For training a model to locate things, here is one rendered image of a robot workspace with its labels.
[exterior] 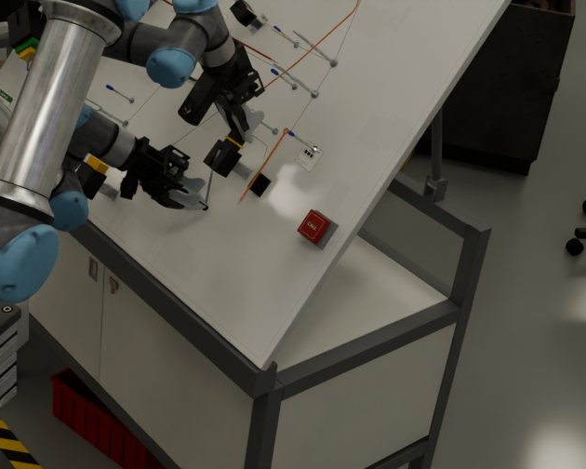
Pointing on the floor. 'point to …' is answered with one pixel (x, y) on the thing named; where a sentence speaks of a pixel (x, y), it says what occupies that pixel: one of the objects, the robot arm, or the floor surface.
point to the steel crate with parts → (507, 89)
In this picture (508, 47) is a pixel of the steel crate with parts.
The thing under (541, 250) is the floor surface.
